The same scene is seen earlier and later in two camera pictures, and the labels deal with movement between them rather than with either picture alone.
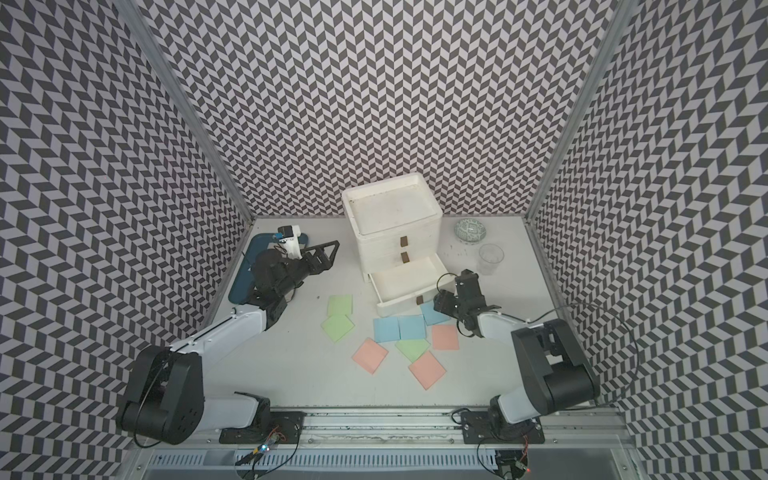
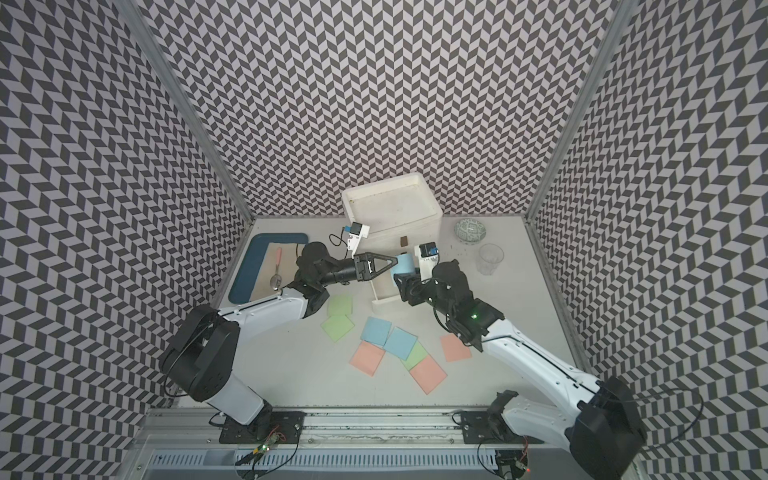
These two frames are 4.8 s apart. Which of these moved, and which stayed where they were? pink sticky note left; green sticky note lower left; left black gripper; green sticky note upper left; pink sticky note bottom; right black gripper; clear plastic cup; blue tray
Moved: left black gripper; right black gripper
Stayed: clear plastic cup; green sticky note upper left; blue tray; pink sticky note left; pink sticky note bottom; green sticky note lower left
